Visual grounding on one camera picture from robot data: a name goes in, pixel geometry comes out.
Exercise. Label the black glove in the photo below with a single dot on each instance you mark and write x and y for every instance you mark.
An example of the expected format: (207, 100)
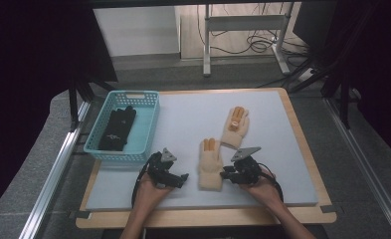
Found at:
(118, 127)

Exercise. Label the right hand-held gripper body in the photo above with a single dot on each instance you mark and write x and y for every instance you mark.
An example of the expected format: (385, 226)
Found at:
(247, 167)

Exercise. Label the aluminium rail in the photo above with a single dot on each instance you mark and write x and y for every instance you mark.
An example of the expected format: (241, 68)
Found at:
(365, 162)
(55, 166)

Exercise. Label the white cabinet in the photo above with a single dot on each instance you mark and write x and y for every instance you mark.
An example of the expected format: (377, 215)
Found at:
(136, 31)

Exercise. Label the white metal stand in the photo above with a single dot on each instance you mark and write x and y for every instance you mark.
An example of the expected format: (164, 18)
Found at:
(242, 22)

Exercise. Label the white power strip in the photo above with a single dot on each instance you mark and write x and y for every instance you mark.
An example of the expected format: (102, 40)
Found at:
(305, 74)

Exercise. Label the person's right hand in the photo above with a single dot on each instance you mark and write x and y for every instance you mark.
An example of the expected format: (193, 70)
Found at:
(262, 191)

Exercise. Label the person's left hand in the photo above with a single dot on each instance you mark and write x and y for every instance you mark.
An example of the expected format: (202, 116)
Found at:
(153, 192)

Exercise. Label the black tape piece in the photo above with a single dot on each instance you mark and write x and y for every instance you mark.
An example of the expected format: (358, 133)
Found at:
(82, 214)

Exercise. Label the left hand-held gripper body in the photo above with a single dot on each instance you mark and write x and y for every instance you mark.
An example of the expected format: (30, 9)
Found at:
(161, 167)

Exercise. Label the white foam mat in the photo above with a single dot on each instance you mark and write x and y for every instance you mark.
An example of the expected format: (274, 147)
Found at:
(189, 119)

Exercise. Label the teal plastic basket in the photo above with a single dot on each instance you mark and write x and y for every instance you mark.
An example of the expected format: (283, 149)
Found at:
(146, 132)

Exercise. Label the beige knit glove orange fingers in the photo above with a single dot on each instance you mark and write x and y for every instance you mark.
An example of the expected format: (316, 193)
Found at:
(235, 131)
(210, 169)

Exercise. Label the black stand legs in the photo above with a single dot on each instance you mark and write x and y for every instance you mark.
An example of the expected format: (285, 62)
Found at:
(75, 99)
(344, 99)

